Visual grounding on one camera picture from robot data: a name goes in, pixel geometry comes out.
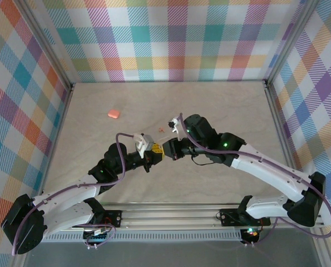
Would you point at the aluminium frame post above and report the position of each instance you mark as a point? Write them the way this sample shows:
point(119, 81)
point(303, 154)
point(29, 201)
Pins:
point(47, 46)
point(289, 41)

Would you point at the circuit board with lit LED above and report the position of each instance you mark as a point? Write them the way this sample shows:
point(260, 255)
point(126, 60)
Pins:
point(251, 233)

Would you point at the wide aluminium base rail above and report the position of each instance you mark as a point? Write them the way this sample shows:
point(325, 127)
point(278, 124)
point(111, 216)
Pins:
point(168, 215)

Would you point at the circuit board with green terminal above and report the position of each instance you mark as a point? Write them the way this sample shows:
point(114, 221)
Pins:
point(98, 238)

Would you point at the aluminium side rail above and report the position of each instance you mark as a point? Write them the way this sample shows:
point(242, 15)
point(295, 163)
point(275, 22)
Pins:
point(273, 111)
point(66, 105)

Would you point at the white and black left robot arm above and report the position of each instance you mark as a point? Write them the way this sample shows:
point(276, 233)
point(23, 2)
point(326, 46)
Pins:
point(68, 194)

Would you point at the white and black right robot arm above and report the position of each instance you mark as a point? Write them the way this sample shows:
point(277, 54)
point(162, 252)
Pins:
point(265, 169)

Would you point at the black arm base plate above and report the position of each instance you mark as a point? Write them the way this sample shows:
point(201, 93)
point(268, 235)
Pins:
point(115, 218)
point(226, 218)

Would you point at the pink earbud charging case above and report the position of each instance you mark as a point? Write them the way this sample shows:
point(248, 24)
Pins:
point(113, 114)

